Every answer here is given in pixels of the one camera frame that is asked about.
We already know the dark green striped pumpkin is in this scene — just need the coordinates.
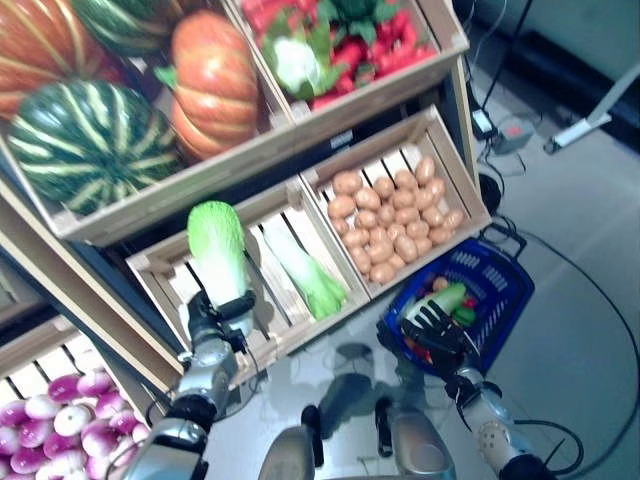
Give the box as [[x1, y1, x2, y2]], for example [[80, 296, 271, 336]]
[[72, 0, 189, 57], [5, 79, 184, 217]]

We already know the black round object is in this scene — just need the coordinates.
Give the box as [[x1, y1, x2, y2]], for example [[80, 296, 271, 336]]
[[477, 173, 504, 214]]

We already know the grey box with red button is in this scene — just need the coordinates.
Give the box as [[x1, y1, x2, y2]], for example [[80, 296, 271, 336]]
[[492, 121, 535, 155]]

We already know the small orange pumpkin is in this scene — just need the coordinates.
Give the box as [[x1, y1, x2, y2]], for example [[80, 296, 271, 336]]
[[153, 10, 261, 162]]

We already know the red tomato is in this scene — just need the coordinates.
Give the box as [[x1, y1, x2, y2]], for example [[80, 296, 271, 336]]
[[405, 335, 432, 364]]

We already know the large orange pumpkin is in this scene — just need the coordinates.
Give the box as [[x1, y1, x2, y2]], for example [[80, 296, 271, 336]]
[[0, 0, 121, 121]]

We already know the long black floor cable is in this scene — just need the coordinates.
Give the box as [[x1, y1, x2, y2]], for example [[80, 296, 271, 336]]
[[514, 232, 640, 479]]

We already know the red orange carrot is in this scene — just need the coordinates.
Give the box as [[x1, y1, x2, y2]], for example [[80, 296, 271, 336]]
[[242, 0, 301, 34], [372, 47, 439, 76]]

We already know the white power adapter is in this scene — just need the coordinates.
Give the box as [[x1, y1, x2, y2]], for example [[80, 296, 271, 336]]
[[471, 108, 497, 137]]

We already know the green white napa cabbage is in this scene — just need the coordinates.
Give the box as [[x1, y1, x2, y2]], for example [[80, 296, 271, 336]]
[[403, 283, 469, 324], [187, 199, 251, 334], [259, 224, 349, 321]]

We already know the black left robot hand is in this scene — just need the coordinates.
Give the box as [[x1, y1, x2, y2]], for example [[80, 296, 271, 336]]
[[186, 289, 259, 355]]

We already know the black tripod pole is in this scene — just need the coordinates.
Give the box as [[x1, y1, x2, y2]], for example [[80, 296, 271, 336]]
[[480, 0, 534, 111]]

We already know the wooden display rack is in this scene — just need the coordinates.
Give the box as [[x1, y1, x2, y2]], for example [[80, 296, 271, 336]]
[[0, 0, 496, 401]]

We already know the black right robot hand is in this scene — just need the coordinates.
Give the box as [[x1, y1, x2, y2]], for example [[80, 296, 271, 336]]
[[399, 297, 483, 374]]

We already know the white cauliflower with leaves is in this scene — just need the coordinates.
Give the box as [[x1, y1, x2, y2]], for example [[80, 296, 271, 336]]
[[260, 24, 347, 101]]

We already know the light wooden crate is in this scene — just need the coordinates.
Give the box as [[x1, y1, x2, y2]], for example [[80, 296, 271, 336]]
[[124, 182, 372, 396], [0, 0, 314, 247], [222, 0, 471, 127], [298, 104, 495, 301], [0, 314, 174, 480]]

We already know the blue plastic shopping basket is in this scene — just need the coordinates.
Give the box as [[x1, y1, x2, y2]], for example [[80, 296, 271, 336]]
[[377, 238, 536, 379]]

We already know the dark green broccoli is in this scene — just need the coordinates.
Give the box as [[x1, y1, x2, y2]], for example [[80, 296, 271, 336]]
[[324, 0, 399, 44]]

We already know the white metal stand base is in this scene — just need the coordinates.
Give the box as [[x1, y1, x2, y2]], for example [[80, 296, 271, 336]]
[[543, 62, 640, 155]]

